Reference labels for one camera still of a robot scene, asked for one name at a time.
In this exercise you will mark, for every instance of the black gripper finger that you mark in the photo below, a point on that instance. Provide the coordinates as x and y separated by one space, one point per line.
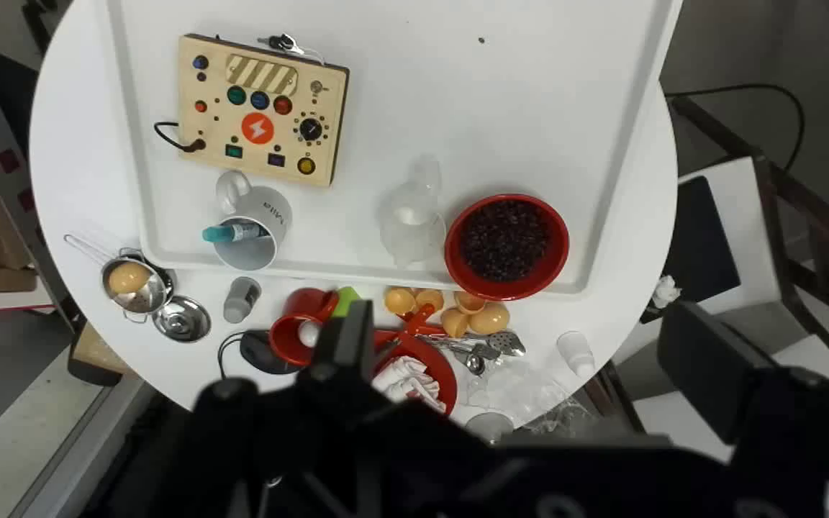
342 364

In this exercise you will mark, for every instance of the small grey cylinder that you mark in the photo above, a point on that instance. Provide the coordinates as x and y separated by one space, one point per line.
239 299

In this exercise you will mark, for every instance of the clear plastic measuring cup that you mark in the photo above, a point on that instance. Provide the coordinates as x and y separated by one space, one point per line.
410 215

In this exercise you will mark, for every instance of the wooden switch busy board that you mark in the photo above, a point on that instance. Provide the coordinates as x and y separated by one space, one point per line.
259 110

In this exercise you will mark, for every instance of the red plate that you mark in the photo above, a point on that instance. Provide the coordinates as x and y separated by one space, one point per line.
410 365

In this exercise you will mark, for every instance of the small steel pot with egg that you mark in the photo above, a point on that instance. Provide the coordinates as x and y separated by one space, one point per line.
127 277

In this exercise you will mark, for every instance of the orange toy food pieces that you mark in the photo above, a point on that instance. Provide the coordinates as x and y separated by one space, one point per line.
437 315

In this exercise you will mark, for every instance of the small steel pot lid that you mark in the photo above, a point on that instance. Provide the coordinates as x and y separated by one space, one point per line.
183 319

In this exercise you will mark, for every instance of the teal marker in mug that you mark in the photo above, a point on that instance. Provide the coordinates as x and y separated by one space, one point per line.
232 230

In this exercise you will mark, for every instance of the grey mug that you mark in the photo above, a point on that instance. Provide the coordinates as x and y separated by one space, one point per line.
255 204

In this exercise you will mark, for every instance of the green plastic bottle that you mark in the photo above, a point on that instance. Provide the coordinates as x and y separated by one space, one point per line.
345 297

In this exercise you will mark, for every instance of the red bowl with dark beans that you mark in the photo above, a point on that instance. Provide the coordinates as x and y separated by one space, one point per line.
505 244

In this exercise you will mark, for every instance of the black chair frame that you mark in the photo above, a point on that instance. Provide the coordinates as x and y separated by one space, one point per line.
776 228

